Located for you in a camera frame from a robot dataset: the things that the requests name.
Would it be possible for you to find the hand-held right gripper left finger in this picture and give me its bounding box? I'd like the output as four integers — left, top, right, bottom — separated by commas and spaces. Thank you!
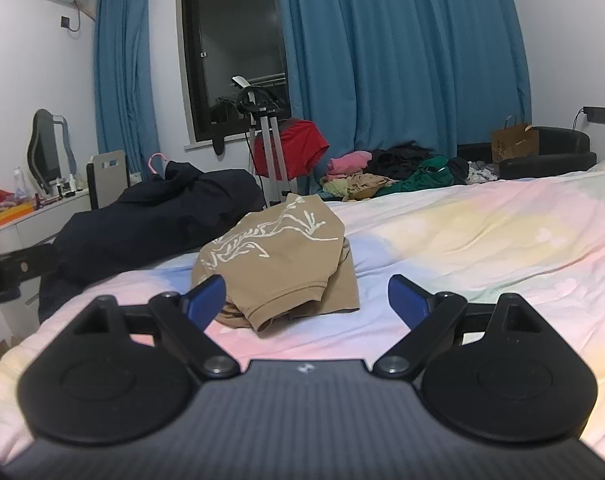
72, 275, 242, 380

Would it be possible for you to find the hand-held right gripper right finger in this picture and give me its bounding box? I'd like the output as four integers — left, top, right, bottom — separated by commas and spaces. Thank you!
373, 275, 546, 380

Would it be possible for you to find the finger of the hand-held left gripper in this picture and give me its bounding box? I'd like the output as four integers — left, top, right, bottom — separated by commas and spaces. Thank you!
16, 243, 59, 281

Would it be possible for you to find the tan printed shirt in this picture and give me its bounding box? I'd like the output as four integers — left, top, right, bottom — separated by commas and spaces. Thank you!
191, 192, 361, 333

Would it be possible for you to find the white desk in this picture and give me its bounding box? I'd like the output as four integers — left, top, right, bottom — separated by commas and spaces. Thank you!
0, 187, 93, 356

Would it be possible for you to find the orange box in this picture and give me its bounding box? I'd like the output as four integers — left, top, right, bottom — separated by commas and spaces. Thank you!
0, 205, 36, 226

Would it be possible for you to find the pastel rainbow bed sheet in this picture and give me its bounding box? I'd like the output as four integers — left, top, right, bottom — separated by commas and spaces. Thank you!
0, 162, 605, 461

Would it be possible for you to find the dark navy jacket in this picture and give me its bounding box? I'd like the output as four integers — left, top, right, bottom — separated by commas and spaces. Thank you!
38, 160, 268, 323

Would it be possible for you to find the grey chair back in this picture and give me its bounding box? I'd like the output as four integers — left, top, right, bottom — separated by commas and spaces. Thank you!
86, 149, 130, 211

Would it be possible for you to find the green garment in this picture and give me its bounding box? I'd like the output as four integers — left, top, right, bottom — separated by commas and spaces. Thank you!
375, 156, 456, 198

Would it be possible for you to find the beige garment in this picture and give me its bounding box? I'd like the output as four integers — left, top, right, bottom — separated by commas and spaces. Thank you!
320, 172, 398, 201

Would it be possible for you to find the black garment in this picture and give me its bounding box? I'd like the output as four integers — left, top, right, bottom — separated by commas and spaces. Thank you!
367, 144, 436, 181

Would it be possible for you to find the white patterned garment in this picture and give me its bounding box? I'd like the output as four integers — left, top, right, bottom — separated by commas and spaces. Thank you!
465, 160, 501, 183

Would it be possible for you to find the pink garment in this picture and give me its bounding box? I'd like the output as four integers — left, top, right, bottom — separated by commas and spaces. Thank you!
327, 151, 372, 177

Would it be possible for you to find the silver tripod stand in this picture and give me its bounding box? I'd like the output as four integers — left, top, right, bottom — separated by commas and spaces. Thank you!
212, 76, 290, 206

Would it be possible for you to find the red garment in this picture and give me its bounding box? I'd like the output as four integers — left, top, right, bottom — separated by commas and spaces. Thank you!
252, 117, 331, 178

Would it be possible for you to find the brown paper bag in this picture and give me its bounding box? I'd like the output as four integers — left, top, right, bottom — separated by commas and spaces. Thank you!
491, 115, 540, 164

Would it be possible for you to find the narrow blue curtain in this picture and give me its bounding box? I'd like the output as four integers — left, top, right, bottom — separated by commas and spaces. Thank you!
93, 0, 160, 183

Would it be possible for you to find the black sofa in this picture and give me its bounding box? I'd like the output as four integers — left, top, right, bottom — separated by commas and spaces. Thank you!
455, 126, 597, 181

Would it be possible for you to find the wide blue curtain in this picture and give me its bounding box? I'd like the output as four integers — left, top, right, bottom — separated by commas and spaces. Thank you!
272, 0, 533, 198

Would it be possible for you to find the dark window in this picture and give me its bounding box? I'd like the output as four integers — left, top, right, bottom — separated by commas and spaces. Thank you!
175, 0, 290, 148

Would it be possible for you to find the wavy frame mirror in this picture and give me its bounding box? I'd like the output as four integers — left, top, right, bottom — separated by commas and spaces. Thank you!
26, 108, 78, 193

